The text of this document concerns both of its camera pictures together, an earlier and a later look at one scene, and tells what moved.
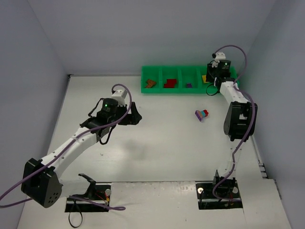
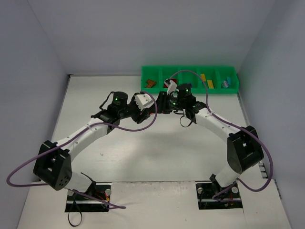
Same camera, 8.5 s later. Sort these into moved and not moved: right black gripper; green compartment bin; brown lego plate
Moved: right black gripper
Not moved: green compartment bin; brown lego plate
